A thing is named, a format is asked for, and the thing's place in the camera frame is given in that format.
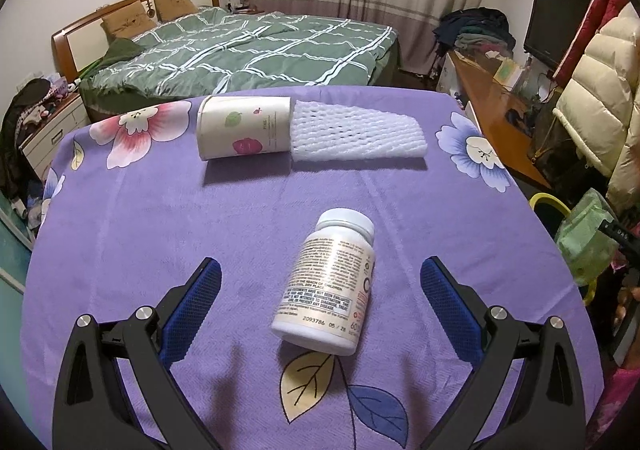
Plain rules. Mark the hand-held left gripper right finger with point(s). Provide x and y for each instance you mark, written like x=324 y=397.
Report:
x=450 y=305

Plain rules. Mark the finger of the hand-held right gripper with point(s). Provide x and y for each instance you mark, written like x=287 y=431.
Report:
x=620 y=235

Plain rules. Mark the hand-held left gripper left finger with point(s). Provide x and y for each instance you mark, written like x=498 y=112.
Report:
x=195 y=310

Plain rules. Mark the light green plastic bag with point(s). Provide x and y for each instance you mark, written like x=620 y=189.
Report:
x=585 y=235

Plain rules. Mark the white pill bottle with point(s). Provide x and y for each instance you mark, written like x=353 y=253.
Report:
x=325 y=285

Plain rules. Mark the purple floral tablecloth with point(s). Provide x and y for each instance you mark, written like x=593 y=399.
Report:
x=250 y=210

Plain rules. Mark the cream down jacket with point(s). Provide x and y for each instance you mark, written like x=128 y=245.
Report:
x=600 y=95

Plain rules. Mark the long wooden desk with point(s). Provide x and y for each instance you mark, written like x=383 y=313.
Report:
x=495 y=120

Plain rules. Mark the pink cloth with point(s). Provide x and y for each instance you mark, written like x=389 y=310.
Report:
x=622 y=410

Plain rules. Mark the floral paper cup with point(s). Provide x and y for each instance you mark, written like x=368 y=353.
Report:
x=240 y=127

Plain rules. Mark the wardrobe with painted door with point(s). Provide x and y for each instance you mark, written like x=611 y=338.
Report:
x=12 y=250

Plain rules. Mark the white foam net sleeve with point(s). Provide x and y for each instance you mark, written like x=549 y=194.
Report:
x=355 y=132

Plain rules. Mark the pale green box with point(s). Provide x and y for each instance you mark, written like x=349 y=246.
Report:
x=506 y=71

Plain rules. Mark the black television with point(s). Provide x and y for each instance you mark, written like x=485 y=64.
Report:
x=557 y=25

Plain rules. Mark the white nightstand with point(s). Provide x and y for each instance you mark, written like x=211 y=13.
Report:
x=52 y=130

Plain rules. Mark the red garment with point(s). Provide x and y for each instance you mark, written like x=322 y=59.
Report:
x=605 y=5

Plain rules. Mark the pile of clothes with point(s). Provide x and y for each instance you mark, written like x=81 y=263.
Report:
x=475 y=30

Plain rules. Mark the dark clothes heap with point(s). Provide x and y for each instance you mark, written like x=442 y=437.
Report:
x=15 y=130

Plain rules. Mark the bed with green quilt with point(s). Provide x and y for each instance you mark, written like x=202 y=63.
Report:
x=240 y=50

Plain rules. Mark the dark green cloth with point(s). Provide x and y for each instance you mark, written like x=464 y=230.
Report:
x=117 y=55

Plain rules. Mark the tan pillow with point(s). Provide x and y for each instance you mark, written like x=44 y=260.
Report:
x=127 y=20
x=175 y=4

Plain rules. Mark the wooden bed headboard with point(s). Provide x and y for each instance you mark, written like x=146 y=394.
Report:
x=65 y=40

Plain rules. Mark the small bedside table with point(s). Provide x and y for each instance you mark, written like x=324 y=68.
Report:
x=245 y=9

